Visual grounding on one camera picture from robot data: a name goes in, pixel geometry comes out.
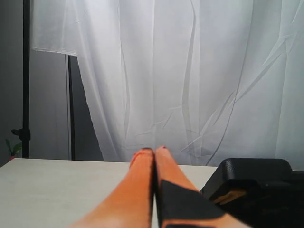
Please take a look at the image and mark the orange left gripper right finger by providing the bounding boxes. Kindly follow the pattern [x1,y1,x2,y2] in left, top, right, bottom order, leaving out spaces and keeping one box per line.
[155,146,247,228]

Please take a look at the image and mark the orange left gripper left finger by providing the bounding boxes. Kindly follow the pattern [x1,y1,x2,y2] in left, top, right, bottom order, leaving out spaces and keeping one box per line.
[71,148,154,228]

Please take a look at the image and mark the green plant in red pot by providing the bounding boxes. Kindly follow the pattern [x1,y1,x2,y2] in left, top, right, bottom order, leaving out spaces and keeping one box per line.
[5,139,22,161]

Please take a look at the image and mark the black plastic tool case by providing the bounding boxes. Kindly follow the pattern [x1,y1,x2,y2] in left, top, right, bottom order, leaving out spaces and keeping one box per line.
[200,158,304,228]

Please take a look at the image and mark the white backdrop curtain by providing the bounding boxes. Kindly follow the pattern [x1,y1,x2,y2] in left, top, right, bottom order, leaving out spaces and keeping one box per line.
[31,0,304,170]

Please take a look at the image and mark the black backdrop stand pole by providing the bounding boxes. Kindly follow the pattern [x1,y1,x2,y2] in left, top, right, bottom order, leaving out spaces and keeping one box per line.
[11,0,30,159]

